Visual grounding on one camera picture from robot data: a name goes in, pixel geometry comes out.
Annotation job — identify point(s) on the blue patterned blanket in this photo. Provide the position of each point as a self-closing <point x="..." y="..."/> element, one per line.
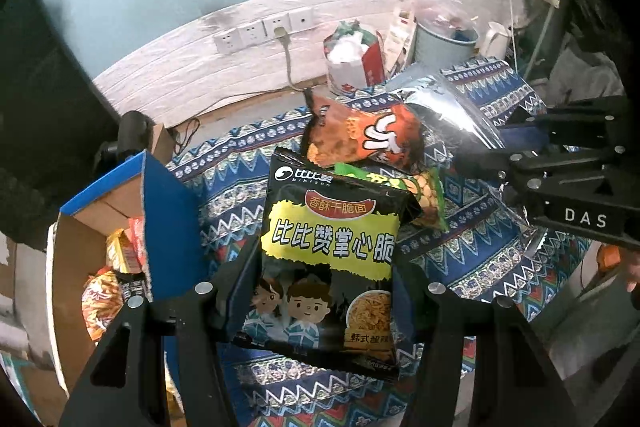
<point x="480" y="257"/>

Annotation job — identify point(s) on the cardboard box with blue rim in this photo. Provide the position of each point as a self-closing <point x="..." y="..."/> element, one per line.
<point x="170" y="217"/>

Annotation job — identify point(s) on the person's right hand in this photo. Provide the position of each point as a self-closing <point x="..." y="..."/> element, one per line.
<point x="634" y="272"/>

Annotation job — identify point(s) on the small black snack packet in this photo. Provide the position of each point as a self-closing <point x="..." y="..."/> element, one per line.
<point x="134" y="287"/>

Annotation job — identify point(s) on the green snack packet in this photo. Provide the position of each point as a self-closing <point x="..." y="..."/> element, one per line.
<point x="425" y="192"/>

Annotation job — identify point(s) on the light blue bucket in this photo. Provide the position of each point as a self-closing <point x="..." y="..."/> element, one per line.
<point x="440" y="49"/>

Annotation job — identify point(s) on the small brown cardboard box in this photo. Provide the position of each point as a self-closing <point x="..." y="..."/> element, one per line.
<point x="161" y="142"/>

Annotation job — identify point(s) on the red snack packet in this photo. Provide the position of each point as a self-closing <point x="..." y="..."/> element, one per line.
<point x="136" y="237"/>

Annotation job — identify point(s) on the orange noodle snack packet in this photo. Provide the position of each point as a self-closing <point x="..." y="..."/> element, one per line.
<point x="100" y="302"/>

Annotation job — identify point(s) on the red and white bag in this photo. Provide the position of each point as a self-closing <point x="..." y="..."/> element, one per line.
<point x="355" y="72"/>

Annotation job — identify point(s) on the white wall socket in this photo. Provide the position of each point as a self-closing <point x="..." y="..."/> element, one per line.
<point x="275" y="23"/>
<point x="301" y="18"/>
<point x="225" y="42"/>
<point x="250" y="36"/>

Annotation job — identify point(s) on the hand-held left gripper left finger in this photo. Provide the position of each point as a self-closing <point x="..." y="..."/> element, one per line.
<point x="237" y="302"/>

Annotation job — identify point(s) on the white paper bag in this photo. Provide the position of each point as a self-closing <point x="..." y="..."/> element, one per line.
<point x="400" y="37"/>

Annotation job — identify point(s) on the long gold snack packet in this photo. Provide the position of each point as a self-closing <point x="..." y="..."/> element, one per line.
<point x="120" y="252"/>

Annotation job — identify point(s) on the orange snack packet white figure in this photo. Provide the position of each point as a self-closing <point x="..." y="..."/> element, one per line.
<point x="360" y="132"/>

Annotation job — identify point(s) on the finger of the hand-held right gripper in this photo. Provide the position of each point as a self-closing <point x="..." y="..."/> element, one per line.
<point x="525" y="134"/>
<point x="485" y="161"/>

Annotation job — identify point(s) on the white kettle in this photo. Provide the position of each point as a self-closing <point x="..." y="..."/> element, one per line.
<point x="495" y="42"/>

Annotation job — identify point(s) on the silver foil snack packet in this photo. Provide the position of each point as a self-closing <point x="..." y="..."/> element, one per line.
<point x="450" y="107"/>

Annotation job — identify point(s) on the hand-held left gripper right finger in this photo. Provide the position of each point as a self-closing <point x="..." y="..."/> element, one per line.
<point x="420" y="307"/>

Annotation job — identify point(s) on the large black noodle snack packet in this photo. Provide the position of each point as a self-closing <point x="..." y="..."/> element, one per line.
<point x="330" y="257"/>

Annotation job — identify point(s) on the black panel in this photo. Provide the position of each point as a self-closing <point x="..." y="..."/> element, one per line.
<point x="45" y="107"/>

